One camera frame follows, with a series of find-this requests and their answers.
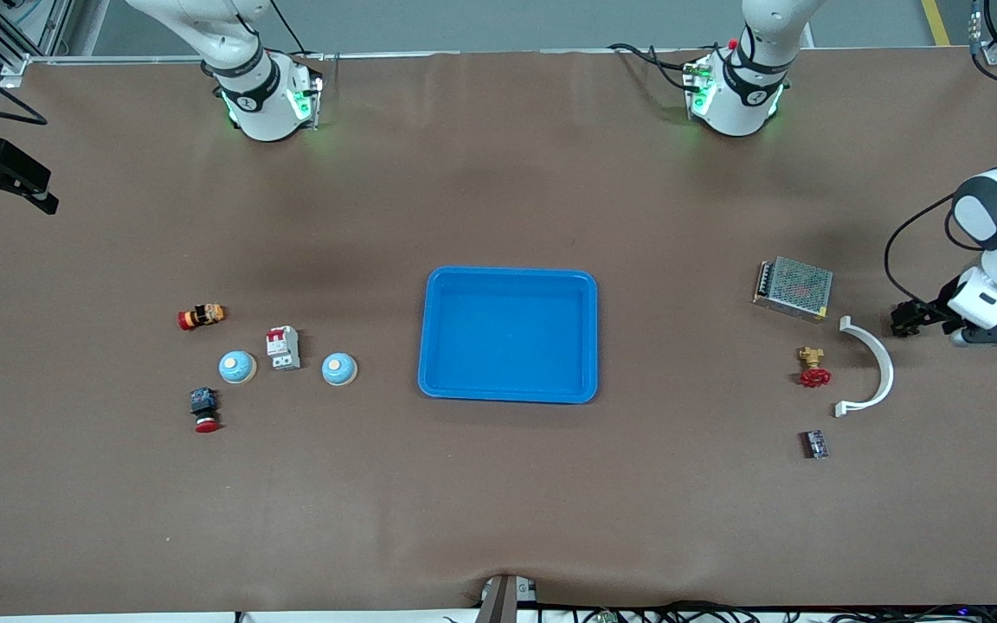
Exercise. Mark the short dark brown capacitor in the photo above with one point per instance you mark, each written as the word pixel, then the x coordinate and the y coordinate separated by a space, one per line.
pixel 814 444

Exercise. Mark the light blue call bell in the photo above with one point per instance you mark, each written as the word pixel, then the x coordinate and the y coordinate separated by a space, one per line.
pixel 237 367
pixel 339 369

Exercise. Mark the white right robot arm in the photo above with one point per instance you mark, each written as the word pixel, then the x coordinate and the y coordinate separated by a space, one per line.
pixel 265 95

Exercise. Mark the metal mesh power supply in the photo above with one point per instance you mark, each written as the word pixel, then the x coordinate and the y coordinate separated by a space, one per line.
pixel 794 288

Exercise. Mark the red orange emergency button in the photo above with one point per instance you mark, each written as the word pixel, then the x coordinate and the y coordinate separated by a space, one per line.
pixel 202 317

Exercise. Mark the blue black red pushbutton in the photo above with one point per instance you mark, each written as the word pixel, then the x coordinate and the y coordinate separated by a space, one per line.
pixel 204 407

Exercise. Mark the white red circuit breaker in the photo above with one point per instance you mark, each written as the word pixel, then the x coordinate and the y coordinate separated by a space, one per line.
pixel 282 348

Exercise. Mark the blue plastic tray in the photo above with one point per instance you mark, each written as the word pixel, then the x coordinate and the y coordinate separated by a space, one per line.
pixel 507 337

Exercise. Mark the table cover sheet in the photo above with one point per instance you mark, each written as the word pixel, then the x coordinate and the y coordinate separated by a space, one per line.
pixel 498 484

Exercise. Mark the grey table edge clamp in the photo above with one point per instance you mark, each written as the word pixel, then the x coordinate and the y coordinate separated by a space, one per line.
pixel 503 601

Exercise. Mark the white curved plastic bracket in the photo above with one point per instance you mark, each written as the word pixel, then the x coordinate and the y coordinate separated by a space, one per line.
pixel 886 368

